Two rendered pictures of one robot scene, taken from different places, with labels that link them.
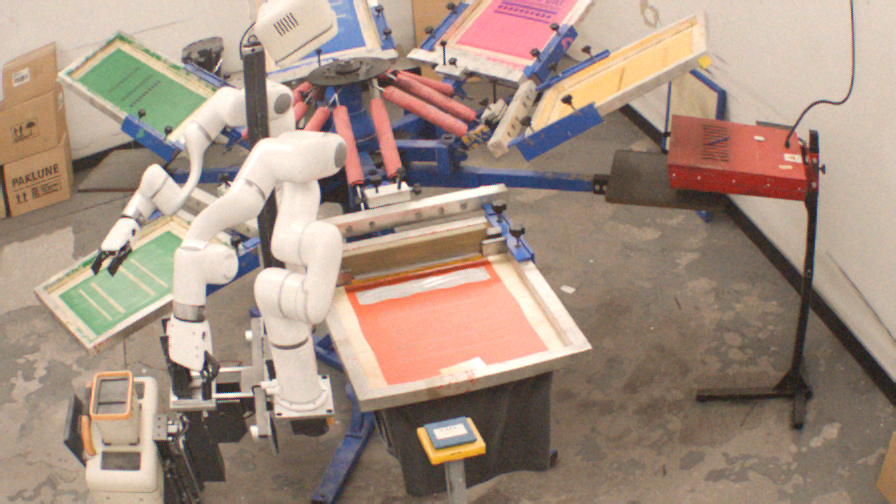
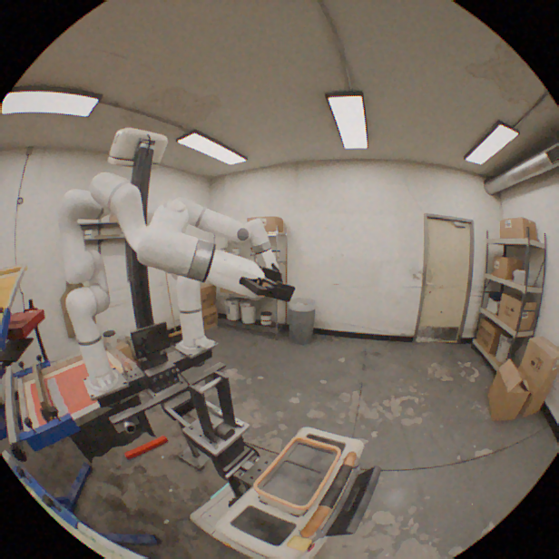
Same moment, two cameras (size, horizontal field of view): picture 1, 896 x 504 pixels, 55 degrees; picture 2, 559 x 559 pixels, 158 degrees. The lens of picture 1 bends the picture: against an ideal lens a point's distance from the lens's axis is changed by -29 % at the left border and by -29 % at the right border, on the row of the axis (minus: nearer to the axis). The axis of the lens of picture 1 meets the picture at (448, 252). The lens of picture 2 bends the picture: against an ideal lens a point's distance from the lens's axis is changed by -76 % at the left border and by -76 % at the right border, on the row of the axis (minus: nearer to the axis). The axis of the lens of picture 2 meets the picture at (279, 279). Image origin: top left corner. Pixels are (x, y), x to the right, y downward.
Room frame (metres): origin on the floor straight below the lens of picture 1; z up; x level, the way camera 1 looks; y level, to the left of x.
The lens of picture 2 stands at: (2.47, 1.10, 1.54)
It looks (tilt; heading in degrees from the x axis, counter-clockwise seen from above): 9 degrees down; 216
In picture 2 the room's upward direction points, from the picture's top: straight up
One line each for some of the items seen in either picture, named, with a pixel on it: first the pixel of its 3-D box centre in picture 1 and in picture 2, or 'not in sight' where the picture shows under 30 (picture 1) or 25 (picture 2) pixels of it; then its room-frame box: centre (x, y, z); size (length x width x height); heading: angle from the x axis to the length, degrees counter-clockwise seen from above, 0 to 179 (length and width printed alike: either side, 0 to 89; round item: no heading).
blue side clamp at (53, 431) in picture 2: not in sight; (50, 432); (2.85, 0.37, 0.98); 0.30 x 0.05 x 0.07; 13
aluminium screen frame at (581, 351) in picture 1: (435, 304); (72, 384); (2.68, 0.04, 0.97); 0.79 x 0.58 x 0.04; 13
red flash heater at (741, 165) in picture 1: (743, 157); (21, 323); (3.30, -1.07, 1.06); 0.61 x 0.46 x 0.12; 73
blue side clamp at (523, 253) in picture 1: (509, 241); (34, 373); (2.98, -0.17, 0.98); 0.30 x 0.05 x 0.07; 13
